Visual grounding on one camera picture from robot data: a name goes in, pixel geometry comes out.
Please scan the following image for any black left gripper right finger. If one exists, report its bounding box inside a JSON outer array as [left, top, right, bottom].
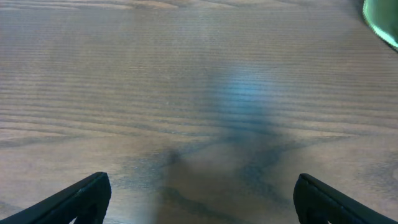
[[293, 173, 397, 224]]

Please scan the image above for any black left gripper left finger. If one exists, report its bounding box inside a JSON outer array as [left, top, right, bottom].
[[1, 172, 111, 224]]

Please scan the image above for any green microfiber cloth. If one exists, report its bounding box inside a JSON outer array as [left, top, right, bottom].
[[363, 0, 397, 50]]

